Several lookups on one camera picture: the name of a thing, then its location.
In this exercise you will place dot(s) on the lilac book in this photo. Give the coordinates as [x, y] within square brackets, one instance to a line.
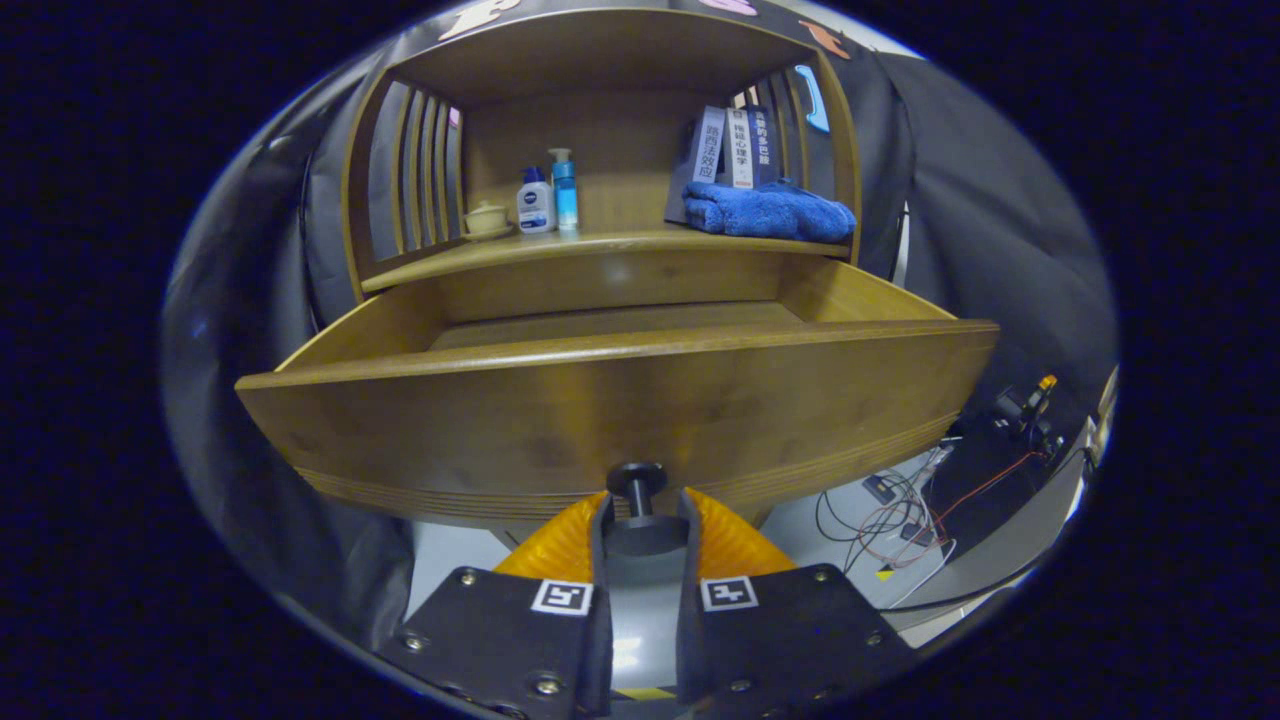
[708, 150]

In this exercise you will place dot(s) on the dark blue book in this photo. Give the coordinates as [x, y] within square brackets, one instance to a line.
[763, 145]

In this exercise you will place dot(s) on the white book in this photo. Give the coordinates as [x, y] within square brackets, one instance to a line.
[740, 150]

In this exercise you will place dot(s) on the white lotion bottle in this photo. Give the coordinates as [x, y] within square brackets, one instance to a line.
[536, 208]

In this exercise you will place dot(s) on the beige lidded teacup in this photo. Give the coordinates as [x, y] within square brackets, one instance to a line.
[487, 220]

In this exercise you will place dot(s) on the blue folded towel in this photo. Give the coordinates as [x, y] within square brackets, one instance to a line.
[770, 212]

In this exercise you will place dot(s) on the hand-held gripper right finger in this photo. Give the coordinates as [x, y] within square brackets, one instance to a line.
[688, 640]

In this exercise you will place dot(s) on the wooden countertop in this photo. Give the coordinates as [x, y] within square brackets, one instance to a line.
[620, 243]

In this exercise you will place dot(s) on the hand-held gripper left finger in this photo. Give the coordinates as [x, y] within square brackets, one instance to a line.
[602, 645]

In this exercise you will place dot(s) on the wooden drawer with black knob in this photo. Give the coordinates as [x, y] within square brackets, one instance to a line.
[600, 410]

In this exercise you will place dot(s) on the black backdrop cloth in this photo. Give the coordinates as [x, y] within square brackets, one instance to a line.
[1000, 250]

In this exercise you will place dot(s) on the blue pump bottle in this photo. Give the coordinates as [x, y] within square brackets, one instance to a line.
[566, 200]

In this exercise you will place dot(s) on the wooden cabinet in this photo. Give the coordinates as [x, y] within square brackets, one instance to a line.
[600, 140]

